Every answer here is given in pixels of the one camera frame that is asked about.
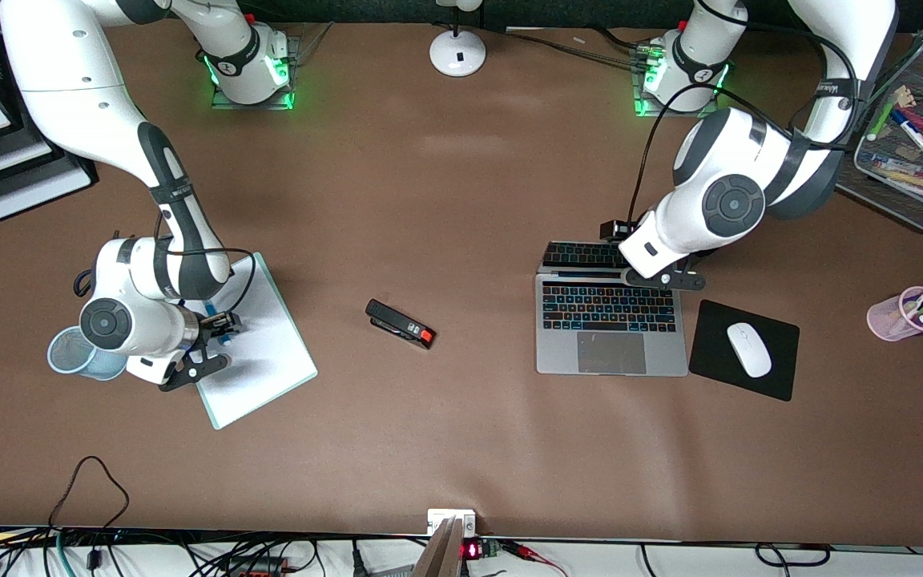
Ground grey mesh desk tray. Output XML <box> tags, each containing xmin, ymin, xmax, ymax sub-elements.
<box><xmin>834</xmin><ymin>34</ymin><xmax>923</xmax><ymax>235</ymax></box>

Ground black stapler red end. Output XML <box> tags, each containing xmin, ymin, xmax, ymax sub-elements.
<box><xmin>365</xmin><ymin>298</ymin><xmax>437</xmax><ymax>351</ymax></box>

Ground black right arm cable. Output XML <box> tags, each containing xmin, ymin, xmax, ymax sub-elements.
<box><xmin>153</xmin><ymin>210</ymin><xmax>259</xmax><ymax>320</ymax></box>

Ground white power socket box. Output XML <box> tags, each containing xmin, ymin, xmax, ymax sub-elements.
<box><xmin>427</xmin><ymin>508</ymin><xmax>478</xmax><ymax>537</ymax></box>

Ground mint green clipboard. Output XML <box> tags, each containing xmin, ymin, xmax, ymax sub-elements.
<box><xmin>186</xmin><ymin>252</ymin><xmax>319</xmax><ymax>431</ymax></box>

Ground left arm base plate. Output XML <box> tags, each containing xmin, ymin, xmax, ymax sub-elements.
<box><xmin>632</xmin><ymin>40</ymin><xmax>721</xmax><ymax>119</ymax></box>

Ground black camera bracket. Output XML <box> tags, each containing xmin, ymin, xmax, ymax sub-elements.
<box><xmin>159</xmin><ymin>351</ymin><xmax>232</xmax><ymax>393</ymax></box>
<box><xmin>624</xmin><ymin>252</ymin><xmax>707</xmax><ymax>292</ymax></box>

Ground black mouse pad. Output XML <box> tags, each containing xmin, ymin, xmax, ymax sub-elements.
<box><xmin>687</xmin><ymin>299</ymin><xmax>801</xmax><ymax>402</ymax></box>

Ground grey camera stand post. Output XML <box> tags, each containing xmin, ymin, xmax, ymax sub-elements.
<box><xmin>412</xmin><ymin>516</ymin><xmax>464</xmax><ymax>577</ymax></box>

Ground white round lamp base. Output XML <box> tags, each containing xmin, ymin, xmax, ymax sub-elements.
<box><xmin>429</xmin><ymin>0</ymin><xmax>487</xmax><ymax>79</ymax></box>

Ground black cables behind arm base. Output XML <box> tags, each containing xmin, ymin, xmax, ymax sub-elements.
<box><xmin>502</xmin><ymin>26</ymin><xmax>655</xmax><ymax>71</ymax></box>

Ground silver laptop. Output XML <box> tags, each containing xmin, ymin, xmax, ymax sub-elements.
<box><xmin>535</xmin><ymin>239</ymin><xmax>691</xmax><ymax>377</ymax></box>

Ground teal cable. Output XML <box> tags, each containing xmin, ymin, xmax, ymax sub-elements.
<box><xmin>54</xmin><ymin>532</ymin><xmax>78</xmax><ymax>577</ymax></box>

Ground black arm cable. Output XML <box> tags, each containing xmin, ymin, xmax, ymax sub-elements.
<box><xmin>153</xmin><ymin>210</ymin><xmax>259</xmax><ymax>320</ymax></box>
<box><xmin>627</xmin><ymin>0</ymin><xmax>861</xmax><ymax>235</ymax></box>

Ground black stacked document tray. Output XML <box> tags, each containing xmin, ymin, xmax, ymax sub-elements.
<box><xmin>0</xmin><ymin>0</ymin><xmax>100</xmax><ymax>224</ymax></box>

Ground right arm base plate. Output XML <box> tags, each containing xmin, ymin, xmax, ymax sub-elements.
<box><xmin>210</xmin><ymin>36</ymin><xmax>297</xmax><ymax>111</ymax></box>

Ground black right camera bracket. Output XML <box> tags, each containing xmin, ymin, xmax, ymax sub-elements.
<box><xmin>159</xmin><ymin>351</ymin><xmax>232</xmax><ymax>393</ymax></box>

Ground green whiteboard marker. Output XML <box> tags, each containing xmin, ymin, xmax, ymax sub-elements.
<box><xmin>867</xmin><ymin>95</ymin><xmax>901</xmax><ymax>143</ymax></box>

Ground white paper sheet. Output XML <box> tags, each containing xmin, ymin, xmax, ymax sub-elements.
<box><xmin>189</xmin><ymin>256</ymin><xmax>316</xmax><ymax>428</ymax></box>

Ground black looped cable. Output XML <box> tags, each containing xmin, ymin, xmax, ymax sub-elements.
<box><xmin>48</xmin><ymin>455</ymin><xmax>131</xmax><ymax>571</ymax></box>

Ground black coiled cable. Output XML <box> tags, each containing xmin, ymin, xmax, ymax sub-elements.
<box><xmin>753</xmin><ymin>542</ymin><xmax>833</xmax><ymax>571</ymax></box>

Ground blue whiteboard marker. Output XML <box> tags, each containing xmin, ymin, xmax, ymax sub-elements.
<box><xmin>889</xmin><ymin>107</ymin><xmax>923</xmax><ymax>169</ymax></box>

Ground black left camera bracket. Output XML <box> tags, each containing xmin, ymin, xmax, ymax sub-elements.
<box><xmin>624</xmin><ymin>252</ymin><xmax>707</xmax><ymax>292</ymax></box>

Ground blue marker white cap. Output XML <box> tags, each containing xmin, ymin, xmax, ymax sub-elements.
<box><xmin>204</xmin><ymin>300</ymin><xmax>233</xmax><ymax>347</ymax></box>

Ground red wire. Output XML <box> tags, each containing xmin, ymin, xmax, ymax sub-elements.
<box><xmin>502</xmin><ymin>540</ymin><xmax>569</xmax><ymax>577</ymax></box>

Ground pink mesh pen cup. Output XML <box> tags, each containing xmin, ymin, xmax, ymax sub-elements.
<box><xmin>866</xmin><ymin>285</ymin><xmax>923</xmax><ymax>343</ymax></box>

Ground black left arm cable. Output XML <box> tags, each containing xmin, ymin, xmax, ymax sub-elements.
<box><xmin>627</xmin><ymin>0</ymin><xmax>861</xmax><ymax>235</ymax></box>

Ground white computer mouse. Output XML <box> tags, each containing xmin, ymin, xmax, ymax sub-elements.
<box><xmin>726</xmin><ymin>321</ymin><xmax>773</xmax><ymax>379</ymax></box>

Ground light blue mesh pen cup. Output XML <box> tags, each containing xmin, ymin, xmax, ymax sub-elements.
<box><xmin>46</xmin><ymin>325</ymin><xmax>129</xmax><ymax>382</ymax></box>

